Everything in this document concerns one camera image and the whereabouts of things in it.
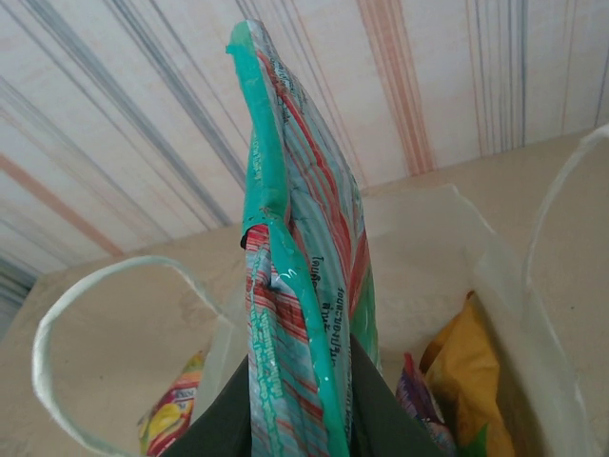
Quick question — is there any teal striped snack bag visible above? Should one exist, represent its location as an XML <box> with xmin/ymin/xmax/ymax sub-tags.
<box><xmin>224</xmin><ymin>18</ymin><xmax>382</xmax><ymax>457</ymax></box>

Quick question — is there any yellow chips bag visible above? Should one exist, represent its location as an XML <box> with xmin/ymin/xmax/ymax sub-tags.
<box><xmin>421</xmin><ymin>290</ymin><xmax>518</xmax><ymax>457</ymax></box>

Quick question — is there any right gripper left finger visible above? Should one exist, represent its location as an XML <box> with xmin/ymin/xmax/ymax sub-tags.
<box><xmin>161</xmin><ymin>354</ymin><xmax>254</xmax><ymax>457</ymax></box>

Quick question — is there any red Fox's candy bag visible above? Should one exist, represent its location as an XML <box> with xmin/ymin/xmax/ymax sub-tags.
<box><xmin>136</xmin><ymin>350</ymin><xmax>206</xmax><ymax>457</ymax></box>

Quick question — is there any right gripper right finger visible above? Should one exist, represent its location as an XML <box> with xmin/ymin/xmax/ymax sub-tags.
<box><xmin>346</xmin><ymin>331</ymin><xmax>448</xmax><ymax>457</ymax></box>

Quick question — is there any purple Fox's candy bag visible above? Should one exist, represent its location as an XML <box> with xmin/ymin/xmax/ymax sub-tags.
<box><xmin>397</xmin><ymin>351</ymin><xmax>458</xmax><ymax>457</ymax></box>

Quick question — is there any white paper bag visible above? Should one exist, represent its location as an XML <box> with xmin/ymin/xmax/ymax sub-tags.
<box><xmin>31</xmin><ymin>121</ymin><xmax>609</xmax><ymax>457</ymax></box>

